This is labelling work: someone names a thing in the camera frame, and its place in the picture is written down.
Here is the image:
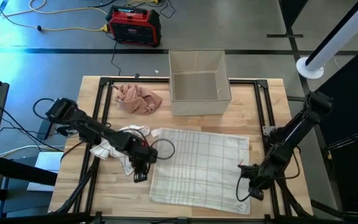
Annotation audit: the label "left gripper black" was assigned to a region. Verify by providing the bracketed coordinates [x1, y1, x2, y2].
[121, 139, 158, 184]

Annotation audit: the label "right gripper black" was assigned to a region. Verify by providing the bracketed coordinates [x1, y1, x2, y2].
[239, 161, 276, 202]

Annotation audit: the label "white towel red check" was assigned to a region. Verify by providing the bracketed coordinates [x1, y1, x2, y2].
[90, 124, 161, 177]

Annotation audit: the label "white towel grey plaid lines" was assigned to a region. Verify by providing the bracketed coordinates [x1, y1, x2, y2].
[149, 127, 252, 215]

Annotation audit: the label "pink towel white stripes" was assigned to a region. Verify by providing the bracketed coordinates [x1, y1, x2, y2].
[115, 83, 163, 116]

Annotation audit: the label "white flat panel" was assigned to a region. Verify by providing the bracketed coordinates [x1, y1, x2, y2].
[27, 151, 64, 192]

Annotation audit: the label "black partition screen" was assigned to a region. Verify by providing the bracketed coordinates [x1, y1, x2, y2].
[309, 39, 358, 215]

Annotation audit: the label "black power brick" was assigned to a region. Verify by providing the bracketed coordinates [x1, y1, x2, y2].
[37, 119, 54, 140]

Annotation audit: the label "beige fabric storage box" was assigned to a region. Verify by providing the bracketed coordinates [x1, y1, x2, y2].
[168, 49, 232, 117]

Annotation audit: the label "red black power station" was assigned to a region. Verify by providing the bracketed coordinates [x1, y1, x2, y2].
[105, 5, 163, 48]

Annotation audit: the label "white tower fan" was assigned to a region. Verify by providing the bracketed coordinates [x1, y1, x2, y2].
[296, 0, 358, 80]

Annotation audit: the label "black floor stand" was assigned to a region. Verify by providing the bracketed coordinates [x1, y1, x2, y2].
[266, 0, 309, 54]

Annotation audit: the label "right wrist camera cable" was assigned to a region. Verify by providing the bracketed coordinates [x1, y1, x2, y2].
[236, 172, 260, 203]

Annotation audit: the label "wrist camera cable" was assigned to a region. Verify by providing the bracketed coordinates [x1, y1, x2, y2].
[236, 172, 260, 203]
[149, 138, 176, 161]

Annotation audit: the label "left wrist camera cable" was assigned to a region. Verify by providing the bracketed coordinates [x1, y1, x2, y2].
[149, 138, 176, 161]

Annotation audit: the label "white floor cable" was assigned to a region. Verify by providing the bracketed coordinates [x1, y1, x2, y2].
[0, 144, 67, 158]

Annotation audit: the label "left arm thick black cable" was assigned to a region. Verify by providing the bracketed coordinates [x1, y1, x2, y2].
[32, 98, 57, 121]

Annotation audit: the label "black power cord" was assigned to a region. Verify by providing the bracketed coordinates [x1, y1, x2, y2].
[110, 40, 122, 77]

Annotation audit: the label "yellow floor cable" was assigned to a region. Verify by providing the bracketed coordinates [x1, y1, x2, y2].
[0, 0, 111, 34]

